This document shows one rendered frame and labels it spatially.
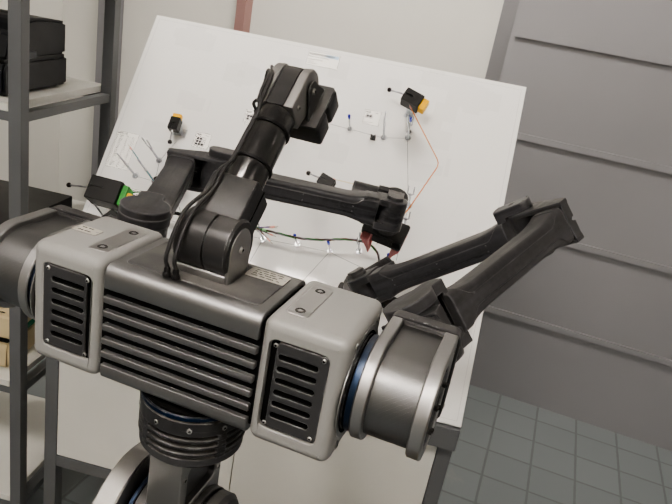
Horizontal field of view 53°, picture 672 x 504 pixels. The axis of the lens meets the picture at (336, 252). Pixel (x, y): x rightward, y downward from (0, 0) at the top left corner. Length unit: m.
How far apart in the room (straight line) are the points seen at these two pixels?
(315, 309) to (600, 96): 2.72
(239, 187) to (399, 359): 0.26
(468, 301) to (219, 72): 1.39
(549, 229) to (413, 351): 0.46
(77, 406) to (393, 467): 0.94
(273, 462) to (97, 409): 0.54
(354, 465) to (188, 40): 1.38
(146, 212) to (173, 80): 1.18
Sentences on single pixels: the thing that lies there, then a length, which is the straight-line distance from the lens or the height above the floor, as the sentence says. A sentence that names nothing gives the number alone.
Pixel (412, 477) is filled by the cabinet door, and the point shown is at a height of 0.66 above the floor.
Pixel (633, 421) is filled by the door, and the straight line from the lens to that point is 3.83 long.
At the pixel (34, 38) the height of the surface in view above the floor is 1.60.
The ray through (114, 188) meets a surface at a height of 1.26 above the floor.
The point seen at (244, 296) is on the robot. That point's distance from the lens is 0.74.
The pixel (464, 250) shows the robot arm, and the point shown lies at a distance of 1.27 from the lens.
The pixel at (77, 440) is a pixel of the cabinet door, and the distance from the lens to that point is 2.23.
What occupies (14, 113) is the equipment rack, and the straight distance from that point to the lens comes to 1.85.
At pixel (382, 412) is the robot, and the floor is 1.46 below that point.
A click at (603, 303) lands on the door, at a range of 3.55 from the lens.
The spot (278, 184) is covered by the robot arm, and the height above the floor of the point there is 1.46.
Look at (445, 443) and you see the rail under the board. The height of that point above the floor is 0.82.
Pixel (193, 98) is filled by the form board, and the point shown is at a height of 1.47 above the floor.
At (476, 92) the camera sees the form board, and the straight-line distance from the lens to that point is 2.11.
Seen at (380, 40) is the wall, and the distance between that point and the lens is 3.51.
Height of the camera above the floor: 1.85
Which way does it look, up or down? 21 degrees down
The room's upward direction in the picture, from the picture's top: 11 degrees clockwise
